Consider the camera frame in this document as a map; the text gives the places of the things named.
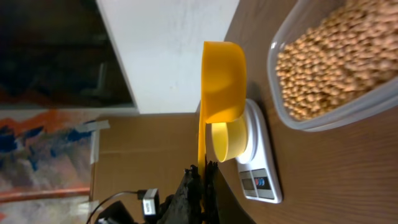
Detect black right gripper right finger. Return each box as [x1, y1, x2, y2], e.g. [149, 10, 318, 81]
[205, 161, 255, 224]

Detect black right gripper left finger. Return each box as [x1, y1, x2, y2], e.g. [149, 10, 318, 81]
[157, 165, 204, 224]

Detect yellow measuring scoop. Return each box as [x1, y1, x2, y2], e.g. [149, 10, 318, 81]
[198, 41, 247, 178]

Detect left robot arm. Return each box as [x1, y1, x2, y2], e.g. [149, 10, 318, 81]
[94, 201, 170, 224]

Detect white kitchen scale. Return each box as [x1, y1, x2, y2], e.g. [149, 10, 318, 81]
[236, 99, 283, 203]

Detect yellow bowl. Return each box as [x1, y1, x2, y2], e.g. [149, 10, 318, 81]
[211, 116, 248, 162]

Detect cardboard box with tape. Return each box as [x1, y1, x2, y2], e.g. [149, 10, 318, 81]
[90, 113, 198, 223]

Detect colourful painted panel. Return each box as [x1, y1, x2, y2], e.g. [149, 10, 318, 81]
[1, 109, 98, 223]

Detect clear plastic container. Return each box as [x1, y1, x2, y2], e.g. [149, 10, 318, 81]
[267, 0, 397, 131]

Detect soybeans in container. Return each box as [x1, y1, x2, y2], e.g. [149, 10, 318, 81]
[275, 0, 397, 121]

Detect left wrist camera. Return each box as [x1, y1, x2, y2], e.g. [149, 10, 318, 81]
[137, 188, 159, 218]

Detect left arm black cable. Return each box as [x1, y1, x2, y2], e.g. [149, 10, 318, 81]
[85, 190, 139, 224]

